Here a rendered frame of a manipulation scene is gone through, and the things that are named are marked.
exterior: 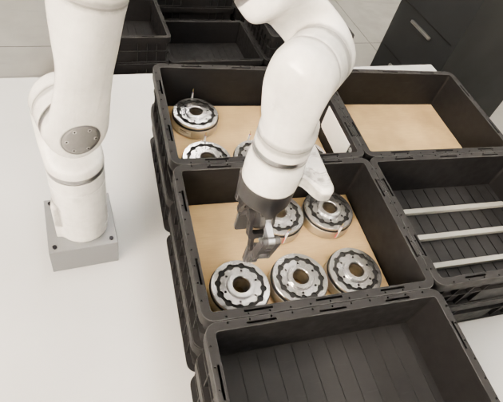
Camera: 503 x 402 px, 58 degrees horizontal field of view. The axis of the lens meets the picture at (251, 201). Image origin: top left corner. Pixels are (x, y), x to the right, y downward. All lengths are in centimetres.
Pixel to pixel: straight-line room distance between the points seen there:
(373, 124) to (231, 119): 38
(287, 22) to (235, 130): 59
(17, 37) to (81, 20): 227
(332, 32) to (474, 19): 182
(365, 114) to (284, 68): 82
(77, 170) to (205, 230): 26
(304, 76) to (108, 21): 25
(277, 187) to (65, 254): 49
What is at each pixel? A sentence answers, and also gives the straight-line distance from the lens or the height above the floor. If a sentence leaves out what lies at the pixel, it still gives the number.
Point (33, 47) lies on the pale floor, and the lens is 275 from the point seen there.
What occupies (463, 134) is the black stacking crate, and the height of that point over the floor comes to 86.
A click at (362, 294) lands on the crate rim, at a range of 74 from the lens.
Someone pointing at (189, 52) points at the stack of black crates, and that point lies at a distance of 210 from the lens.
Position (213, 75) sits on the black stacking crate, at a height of 91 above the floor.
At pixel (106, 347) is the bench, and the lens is 88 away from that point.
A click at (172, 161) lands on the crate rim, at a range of 82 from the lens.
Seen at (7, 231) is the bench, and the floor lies 70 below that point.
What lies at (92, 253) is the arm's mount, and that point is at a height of 74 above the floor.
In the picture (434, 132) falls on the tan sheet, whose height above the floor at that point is 83.
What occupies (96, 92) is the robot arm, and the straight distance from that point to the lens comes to 63.
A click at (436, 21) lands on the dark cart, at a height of 64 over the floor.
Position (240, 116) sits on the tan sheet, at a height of 83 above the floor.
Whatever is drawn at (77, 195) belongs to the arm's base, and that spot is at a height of 91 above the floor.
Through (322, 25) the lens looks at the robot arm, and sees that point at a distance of 48.
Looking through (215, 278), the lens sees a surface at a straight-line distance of 76.
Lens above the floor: 152
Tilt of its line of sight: 49 degrees down
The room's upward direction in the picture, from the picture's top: 18 degrees clockwise
